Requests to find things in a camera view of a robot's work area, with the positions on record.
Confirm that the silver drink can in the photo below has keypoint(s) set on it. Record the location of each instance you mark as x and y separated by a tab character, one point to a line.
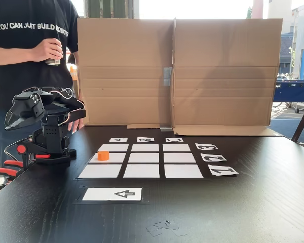
53	62

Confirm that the round orange token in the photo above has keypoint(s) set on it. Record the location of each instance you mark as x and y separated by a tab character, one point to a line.
103	155

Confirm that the white nine-square grid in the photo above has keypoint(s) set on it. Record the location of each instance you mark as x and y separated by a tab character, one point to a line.
142	162

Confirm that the person's left hand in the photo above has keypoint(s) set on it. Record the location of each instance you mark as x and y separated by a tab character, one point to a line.
76	125

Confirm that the person's right hand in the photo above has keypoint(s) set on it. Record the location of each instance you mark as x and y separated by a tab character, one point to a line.
46	50

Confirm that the person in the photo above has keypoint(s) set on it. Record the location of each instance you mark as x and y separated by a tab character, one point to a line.
22	76

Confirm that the red and black clamp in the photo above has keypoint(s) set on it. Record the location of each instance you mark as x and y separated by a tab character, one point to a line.
28	154

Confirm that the white arrow paper sheet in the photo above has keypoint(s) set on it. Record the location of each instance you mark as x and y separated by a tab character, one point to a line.
104	194

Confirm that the brown cardboard box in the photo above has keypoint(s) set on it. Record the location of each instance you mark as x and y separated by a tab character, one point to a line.
225	63
126	50

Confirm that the paper sheet letter B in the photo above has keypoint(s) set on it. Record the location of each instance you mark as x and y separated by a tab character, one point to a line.
145	139

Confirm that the paper sheet letter C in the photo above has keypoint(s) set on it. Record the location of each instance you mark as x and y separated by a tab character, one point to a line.
174	139

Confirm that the paper sheet number 3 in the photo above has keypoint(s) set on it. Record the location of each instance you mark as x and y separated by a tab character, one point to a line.
206	146

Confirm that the paper sheet number 2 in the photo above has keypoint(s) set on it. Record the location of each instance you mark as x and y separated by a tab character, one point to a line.
213	157

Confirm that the paper sheet number 1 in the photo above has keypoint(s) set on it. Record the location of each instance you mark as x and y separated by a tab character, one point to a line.
223	170

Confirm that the blue foosball table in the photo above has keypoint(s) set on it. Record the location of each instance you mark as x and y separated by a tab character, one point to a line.
294	89

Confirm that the grey duct tape strip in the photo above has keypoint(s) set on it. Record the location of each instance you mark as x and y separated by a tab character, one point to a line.
166	128
167	76

